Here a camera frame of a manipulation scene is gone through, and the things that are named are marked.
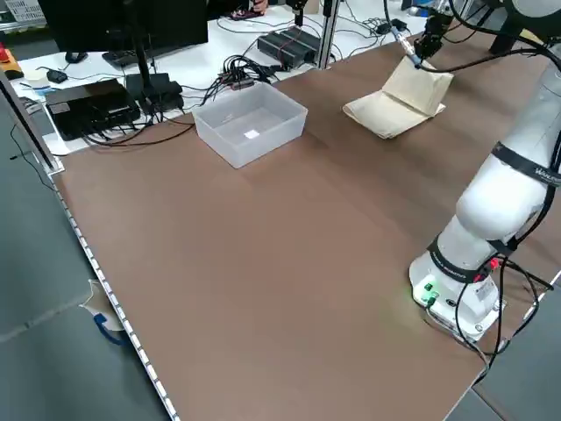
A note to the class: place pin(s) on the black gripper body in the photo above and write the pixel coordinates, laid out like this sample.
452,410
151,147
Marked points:
434,28

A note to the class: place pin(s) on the cream tablecloth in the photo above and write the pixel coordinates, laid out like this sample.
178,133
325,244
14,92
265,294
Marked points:
394,118

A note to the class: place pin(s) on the clear plastic box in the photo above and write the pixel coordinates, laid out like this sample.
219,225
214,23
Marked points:
219,140

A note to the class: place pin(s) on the black flat electronics box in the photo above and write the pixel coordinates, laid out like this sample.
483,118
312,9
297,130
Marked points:
87,105

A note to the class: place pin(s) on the black power adapter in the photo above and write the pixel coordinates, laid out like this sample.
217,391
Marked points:
399,24
384,28

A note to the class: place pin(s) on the black vase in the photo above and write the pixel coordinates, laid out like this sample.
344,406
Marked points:
504,44

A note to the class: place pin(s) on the black finned power supply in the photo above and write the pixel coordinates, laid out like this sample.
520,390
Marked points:
289,48

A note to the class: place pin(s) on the white sticker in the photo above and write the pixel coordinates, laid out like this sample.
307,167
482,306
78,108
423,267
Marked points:
251,134

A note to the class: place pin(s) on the black monitor stand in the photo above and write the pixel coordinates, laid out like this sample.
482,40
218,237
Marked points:
153,92

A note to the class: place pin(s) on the black keyboard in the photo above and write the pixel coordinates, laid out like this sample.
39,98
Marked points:
122,57

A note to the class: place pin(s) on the black computer monitor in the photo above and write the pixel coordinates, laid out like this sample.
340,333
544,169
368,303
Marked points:
109,22

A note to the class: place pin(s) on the black computer mouse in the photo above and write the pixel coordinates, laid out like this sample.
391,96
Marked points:
57,76

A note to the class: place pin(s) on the white tape roll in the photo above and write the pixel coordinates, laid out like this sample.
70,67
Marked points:
36,81

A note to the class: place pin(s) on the white blue paper bag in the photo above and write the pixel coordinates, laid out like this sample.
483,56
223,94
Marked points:
105,316

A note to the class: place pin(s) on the red emergency stop button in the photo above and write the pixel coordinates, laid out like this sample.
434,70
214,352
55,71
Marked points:
6,57

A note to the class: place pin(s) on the aluminium frame post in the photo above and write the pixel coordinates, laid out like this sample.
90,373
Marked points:
328,35

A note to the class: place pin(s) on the black mounted camera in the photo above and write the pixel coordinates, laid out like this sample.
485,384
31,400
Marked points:
298,11

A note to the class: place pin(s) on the aluminium side rail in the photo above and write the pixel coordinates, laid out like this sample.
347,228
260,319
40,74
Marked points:
30,123

